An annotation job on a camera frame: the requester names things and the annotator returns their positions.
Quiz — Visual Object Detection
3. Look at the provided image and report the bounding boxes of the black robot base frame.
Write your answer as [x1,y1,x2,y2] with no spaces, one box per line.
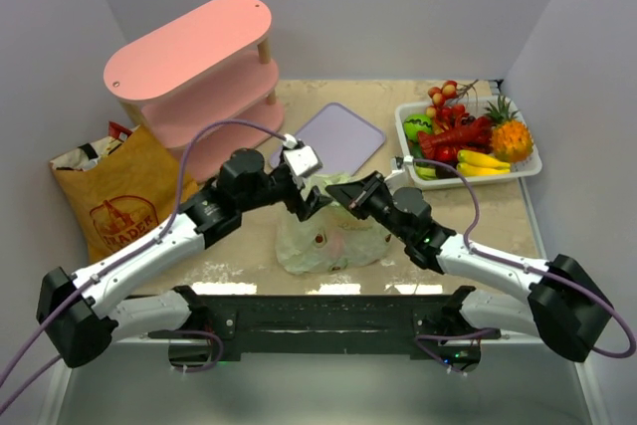
[150,286,482,372]

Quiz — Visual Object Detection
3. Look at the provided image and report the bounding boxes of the pink two-tier shelf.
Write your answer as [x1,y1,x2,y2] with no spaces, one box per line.
[104,0,285,182]

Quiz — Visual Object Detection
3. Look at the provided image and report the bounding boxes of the lavender tray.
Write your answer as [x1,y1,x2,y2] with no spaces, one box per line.
[293,103,386,176]

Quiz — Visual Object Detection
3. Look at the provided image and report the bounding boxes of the brown Trader Joe's bag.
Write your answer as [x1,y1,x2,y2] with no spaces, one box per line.
[50,126,199,263]

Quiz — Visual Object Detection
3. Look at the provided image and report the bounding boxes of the toy pineapple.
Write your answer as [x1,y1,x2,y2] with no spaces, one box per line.
[485,95,533,163]

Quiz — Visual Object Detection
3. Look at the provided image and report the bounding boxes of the red toy apple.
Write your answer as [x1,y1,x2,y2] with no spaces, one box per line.
[434,145,458,163]

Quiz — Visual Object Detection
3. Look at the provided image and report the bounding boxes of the red Chuba chips bag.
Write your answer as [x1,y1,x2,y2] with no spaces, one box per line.
[108,121,133,142]

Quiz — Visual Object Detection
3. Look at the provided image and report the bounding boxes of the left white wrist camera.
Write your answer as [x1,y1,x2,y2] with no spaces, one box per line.
[282,134,322,178]

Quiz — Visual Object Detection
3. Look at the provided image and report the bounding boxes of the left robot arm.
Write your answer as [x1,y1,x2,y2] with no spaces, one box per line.
[36,145,330,368]

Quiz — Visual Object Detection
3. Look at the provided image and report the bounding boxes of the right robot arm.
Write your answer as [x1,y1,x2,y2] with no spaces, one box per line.
[326,172,611,362]

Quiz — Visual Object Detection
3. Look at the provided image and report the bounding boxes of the red toy lobster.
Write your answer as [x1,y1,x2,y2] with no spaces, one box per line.
[417,116,492,159]

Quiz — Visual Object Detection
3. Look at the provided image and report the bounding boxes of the upper yellow toy banana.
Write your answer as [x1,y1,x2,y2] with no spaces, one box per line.
[457,149,511,170]

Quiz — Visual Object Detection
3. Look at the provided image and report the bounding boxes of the red yellow berry sprig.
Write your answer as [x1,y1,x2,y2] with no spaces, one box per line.
[425,80,478,121]

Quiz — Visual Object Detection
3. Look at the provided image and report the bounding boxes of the green toy watermelon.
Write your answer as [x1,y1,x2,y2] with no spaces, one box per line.
[402,113,433,142]

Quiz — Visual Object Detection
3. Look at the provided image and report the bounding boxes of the lower yellow toy banana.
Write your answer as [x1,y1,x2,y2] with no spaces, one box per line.
[456,162,511,177]

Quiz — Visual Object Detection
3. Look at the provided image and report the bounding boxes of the yellow toy banana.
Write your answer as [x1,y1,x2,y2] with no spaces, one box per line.
[456,162,511,177]
[457,149,511,170]

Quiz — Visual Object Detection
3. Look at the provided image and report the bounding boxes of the light green plastic bag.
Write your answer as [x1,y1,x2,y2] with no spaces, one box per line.
[275,201,391,275]

